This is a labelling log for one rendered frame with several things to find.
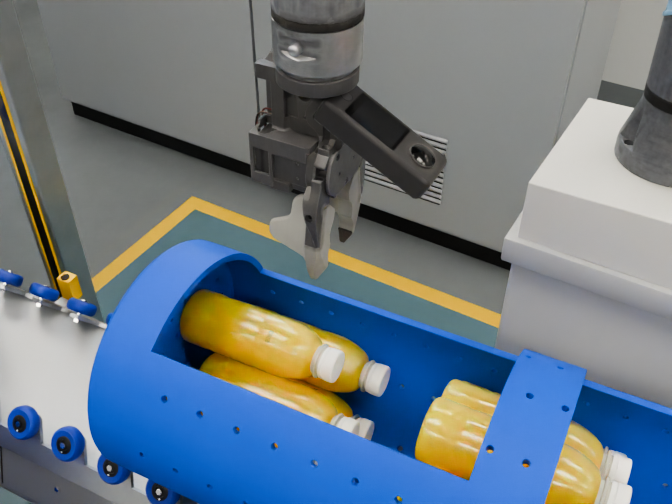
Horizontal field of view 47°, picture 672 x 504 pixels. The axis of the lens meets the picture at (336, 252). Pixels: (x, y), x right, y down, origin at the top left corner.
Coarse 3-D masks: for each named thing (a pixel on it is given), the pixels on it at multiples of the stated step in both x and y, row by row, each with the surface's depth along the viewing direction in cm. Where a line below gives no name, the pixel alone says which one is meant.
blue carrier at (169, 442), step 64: (192, 256) 86; (128, 320) 80; (320, 320) 98; (384, 320) 92; (128, 384) 79; (192, 384) 76; (512, 384) 71; (576, 384) 72; (128, 448) 81; (192, 448) 77; (256, 448) 74; (320, 448) 71; (384, 448) 70; (512, 448) 67; (640, 448) 86
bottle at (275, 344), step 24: (192, 312) 91; (216, 312) 91; (240, 312) 90; (264, 312) 91; (192, 336) 92; (216, 336) 90; (240, 336) 89; (264, 336) 88; (288, 336) 88; (312, 336) 89; (240, 360) 90; (264, 360) 88; (288, 360) 87; (312, 360) 88
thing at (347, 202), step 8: (352, 184) 73; (360, 184) 76; (344, 192) 73; (352, 192) 74; (360, 192) 76; (336, 200) 77; (344, 200) 75; (352, 200) 75; (360, 200) 77; (336, 208) 78; (344, 208) 76; (352, 208) 76; (344, 216) 77; (352, 216) 76; (344, 224) 78; (352, 224) 77; (344, 232) 78; (352, 232) 78; (344, 240) 79
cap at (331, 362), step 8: (328, 352) 88; (336, 352) 88; (320, 360) 87; (328, 360) 87; (336, 360) 87; (320, 368) 87; (328, 368) 87; (336, 368) 88; (320, 376) 88; (328, 376) 87; (336, 376) 89
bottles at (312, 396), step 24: (336, 336) 95; (216, 360) 92; (360, 360) 93; (240, 384) 89; (264, 384) 89; (288, 384) 89; (312, 384) 95; (336, 384) 93; (360, 384) 93; (384, 384) 94; (312, 408) 87; (336, 408) 94; (360, 432) 93; (624, 456) 83
